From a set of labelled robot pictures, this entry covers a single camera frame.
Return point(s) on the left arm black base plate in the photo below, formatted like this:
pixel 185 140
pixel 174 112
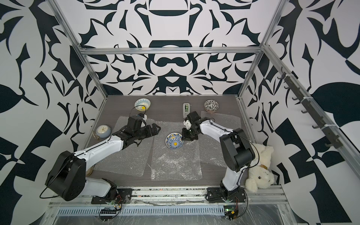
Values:
pixel 115 196

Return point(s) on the bubble wrap sheet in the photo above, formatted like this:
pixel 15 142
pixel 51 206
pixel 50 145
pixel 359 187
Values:
pixel 130 161
pixel 209 143
pixel 179 163

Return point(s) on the black white speckled bowl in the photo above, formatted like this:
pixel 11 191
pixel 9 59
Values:
pixel 211 105

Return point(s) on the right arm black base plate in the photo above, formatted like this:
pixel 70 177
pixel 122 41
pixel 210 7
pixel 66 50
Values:
pixel 221 195

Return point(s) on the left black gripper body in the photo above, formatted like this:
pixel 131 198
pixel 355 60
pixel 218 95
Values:
pixel 140 136

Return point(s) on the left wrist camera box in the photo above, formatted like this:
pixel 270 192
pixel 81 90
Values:
pixel 136 122

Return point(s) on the white teddy bear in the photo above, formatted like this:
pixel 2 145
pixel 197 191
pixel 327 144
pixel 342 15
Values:
pixel 260 176

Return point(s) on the left electronics board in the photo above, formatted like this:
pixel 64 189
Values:
pixel 108 213

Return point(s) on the grey wall hook rail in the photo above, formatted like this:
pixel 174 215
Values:
pixel 313 109

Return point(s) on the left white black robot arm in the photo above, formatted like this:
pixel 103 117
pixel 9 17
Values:
pixel 67 179

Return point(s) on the aluminium frame rail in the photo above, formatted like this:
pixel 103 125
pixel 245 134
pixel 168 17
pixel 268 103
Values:
pixel 169 50

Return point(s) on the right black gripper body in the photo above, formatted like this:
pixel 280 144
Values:
pixel 195 137

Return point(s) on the blue yellow patterned bowl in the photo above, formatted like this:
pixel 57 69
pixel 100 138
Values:
pixel 174 141

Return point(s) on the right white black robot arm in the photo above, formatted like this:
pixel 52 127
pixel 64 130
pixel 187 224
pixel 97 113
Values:
pixel 236 148

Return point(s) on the right electronics board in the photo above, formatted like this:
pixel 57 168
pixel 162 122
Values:
pixel 231 212

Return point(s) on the yellow centre patterned bowl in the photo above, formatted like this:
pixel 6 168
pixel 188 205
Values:
pixel 142 104

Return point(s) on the white slotted cable duct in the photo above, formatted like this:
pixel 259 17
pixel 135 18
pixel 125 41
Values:
pixel 216 210

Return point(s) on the electronics board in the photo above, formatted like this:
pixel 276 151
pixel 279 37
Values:
pixel 108 213
pixel 231 212

